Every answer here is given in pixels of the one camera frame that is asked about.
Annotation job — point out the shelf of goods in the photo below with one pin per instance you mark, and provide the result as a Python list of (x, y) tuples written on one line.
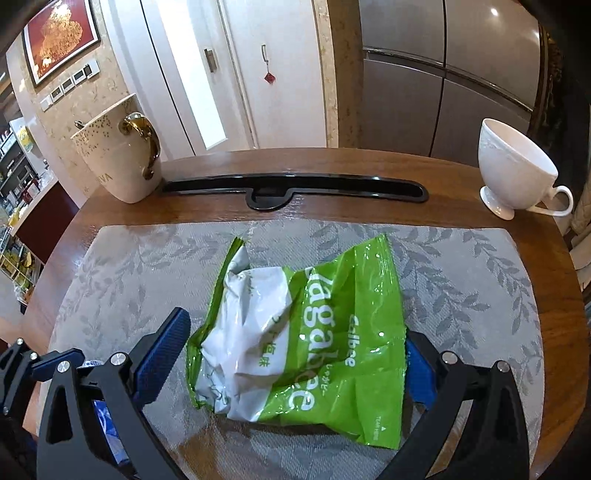
[(18, 184)]

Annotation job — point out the green snack bag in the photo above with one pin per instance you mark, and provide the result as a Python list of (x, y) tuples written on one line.
[(332, 332)]

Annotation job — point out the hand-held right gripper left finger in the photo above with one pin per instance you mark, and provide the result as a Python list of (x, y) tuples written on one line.
[(161, 350)]

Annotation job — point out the row of wall switches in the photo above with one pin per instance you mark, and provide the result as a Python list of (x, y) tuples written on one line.
[(69, 85)]

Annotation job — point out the framed gold picture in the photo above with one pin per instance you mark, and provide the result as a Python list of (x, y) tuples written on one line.
[(60, 37)]

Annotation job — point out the grey refrigerator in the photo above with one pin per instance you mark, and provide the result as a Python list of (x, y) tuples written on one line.
[(415, 92)]

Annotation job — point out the white footed cup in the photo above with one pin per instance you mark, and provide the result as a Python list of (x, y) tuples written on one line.
[(508, 161)]

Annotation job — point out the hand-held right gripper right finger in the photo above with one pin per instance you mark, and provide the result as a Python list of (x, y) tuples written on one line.
[(420, 369)]

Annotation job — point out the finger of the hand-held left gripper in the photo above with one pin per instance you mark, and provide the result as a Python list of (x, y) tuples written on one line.
[(51, 362)]

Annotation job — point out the grey leaf pattern placemat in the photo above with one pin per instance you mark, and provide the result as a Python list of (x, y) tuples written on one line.
[(138, 267)]

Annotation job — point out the red door tag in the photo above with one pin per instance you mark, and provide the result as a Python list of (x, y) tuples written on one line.
[(269, 77)]

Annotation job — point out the white door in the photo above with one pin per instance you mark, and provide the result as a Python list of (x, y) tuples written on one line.
[(286, 101)]

